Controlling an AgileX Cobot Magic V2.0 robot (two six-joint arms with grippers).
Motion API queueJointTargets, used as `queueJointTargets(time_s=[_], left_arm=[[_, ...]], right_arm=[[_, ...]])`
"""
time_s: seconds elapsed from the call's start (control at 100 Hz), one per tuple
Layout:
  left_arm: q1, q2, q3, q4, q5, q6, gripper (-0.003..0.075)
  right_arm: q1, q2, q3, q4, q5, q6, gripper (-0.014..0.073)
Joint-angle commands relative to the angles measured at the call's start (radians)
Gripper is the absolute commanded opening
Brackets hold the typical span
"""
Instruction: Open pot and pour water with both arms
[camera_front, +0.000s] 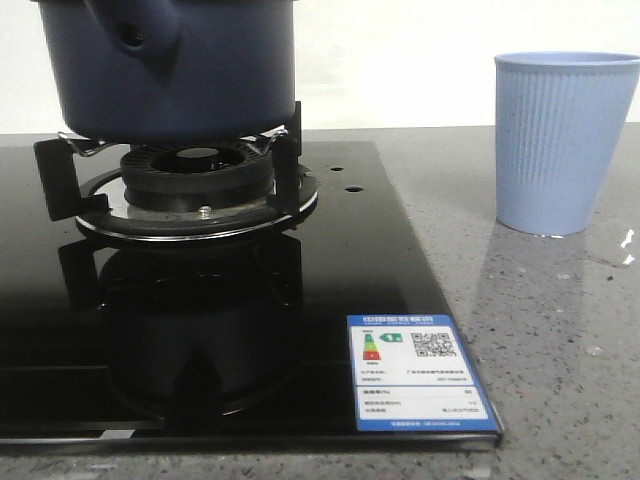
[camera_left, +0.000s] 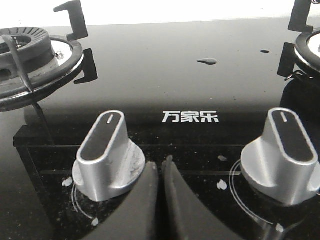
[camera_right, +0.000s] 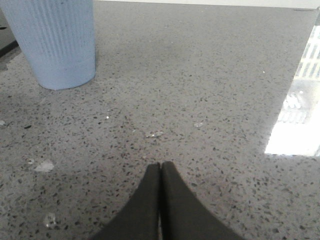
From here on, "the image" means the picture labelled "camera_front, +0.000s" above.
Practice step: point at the light blue ribbed cup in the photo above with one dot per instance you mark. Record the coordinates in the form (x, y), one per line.
(558, 119)

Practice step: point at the black right pot support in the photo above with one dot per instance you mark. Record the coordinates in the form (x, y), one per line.
(100, 209)

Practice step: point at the dark blue cooking pot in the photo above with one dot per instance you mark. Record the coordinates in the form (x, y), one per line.
(146, 72)

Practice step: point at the black glass gas stove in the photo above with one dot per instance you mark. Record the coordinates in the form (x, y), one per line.
(240, 349)

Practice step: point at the black right gas burner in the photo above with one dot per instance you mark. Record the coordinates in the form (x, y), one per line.
(182, 178)

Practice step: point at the blue energy label sticker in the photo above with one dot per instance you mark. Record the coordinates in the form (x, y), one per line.
(411, 374)

